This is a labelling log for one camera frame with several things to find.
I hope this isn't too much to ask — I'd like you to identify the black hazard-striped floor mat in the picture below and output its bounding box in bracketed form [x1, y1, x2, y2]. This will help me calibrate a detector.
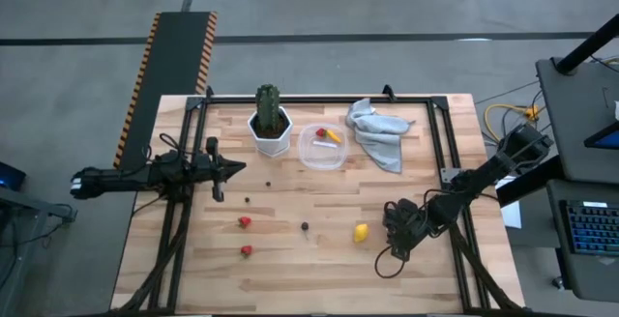
[113, 11, 218, 171]

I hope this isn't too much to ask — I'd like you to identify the white hexagonal plant pot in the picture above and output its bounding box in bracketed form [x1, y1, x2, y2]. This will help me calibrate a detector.
[247, 106, 294, 158]

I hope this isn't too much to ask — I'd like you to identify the tablet with blue screen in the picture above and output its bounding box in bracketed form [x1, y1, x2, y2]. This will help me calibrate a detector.
[583, 122, 619, 152]

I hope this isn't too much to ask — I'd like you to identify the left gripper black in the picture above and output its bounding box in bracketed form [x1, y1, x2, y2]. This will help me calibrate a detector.
[192, 136, 248, 203]

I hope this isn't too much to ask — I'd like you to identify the black aluminium table frame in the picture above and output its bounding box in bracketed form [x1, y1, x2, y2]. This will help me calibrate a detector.
[113, 84, 531, 317]

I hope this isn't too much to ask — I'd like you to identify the yellow cable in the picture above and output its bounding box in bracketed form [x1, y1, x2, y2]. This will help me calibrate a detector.
[484, 102, 543, 144]

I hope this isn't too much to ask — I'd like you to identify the clear plastic tupperware container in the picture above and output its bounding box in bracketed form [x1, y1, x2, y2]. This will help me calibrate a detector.
[296, 122, 350, 171]

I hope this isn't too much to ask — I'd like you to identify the green cactus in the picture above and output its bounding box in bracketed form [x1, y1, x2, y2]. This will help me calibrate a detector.
[254, 83, 282, 133]

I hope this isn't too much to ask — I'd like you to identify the grey desk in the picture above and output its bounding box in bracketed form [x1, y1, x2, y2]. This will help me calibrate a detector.
[535, 57, 619, 303]

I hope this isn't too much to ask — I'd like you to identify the white paper sheet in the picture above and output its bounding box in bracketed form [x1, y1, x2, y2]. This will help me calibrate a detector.
[500, 175, 523, 230]

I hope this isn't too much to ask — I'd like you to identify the black blue-lit device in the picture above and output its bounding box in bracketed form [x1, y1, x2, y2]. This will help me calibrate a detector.
[0, 160, 28, 191]

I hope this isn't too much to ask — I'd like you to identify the black pole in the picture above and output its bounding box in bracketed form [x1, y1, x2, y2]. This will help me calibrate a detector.
[555, 14, 619, 75]

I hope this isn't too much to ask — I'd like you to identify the black stand base bar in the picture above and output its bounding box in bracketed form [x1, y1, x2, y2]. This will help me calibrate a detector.
[495, 155, 565, 208]

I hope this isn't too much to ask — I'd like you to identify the grey cloth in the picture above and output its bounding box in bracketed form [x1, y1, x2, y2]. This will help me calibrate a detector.
[344, 97, 416, 173]

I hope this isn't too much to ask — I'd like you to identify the keyboard with red backlight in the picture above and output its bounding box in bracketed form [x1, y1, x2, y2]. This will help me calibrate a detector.
[558, 199, 619, 258]

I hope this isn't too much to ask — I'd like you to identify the grey metal stand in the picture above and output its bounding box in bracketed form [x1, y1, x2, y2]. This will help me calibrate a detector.
[0, 186, 78, 317]

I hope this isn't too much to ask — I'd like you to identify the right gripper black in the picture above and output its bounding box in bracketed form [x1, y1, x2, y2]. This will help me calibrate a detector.
[383, 198, 429, 260]

